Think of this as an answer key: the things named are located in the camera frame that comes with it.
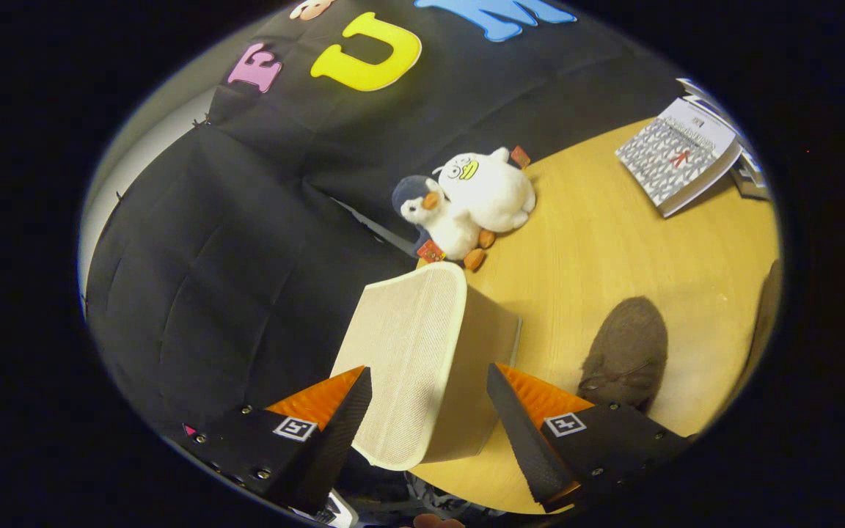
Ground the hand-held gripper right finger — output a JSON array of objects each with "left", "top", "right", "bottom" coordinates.
[{"left": 486, "top": 362, "right": 695, "bottom": 514}]

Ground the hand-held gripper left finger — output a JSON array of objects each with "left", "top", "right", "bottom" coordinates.
[{"left": 166, "top": 365, "right": 373, "bottom": 514}]

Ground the beige fabric storage box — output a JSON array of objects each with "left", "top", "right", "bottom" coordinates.
[{"left": 331, "top": 262, "right": 523, "bottom": 472}]

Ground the brown fuzzy slipper shoe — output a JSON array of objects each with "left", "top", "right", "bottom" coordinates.
[
  {"left": 745, "top": 258, "right": 784, "bottom": 389},
  {"left": 578, "top": 296, "right": 670, "bottom": 413}
]

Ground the grey-headed penguin plush toy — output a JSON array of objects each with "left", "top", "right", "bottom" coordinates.
[{"left": 392, "top": 175, "right": 497, "bottom": 272}]

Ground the white duck plush toy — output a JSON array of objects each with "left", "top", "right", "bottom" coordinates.
[{"left": 434, "top": 147, "right": 538, "bottom": 234}]

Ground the grey patterned book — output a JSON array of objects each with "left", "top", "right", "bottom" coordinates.
[{"left": 615, "top": 98, "right": 743, "bottom": 219}]

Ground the dark cover book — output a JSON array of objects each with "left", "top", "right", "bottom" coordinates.
[{"left": 729, "top": 147, "right": 770, "bottom": 200}]

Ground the plain white thick book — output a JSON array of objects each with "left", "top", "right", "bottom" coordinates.
[{"left": 676, "top": 77, "right": 745, "bottom": 140}]

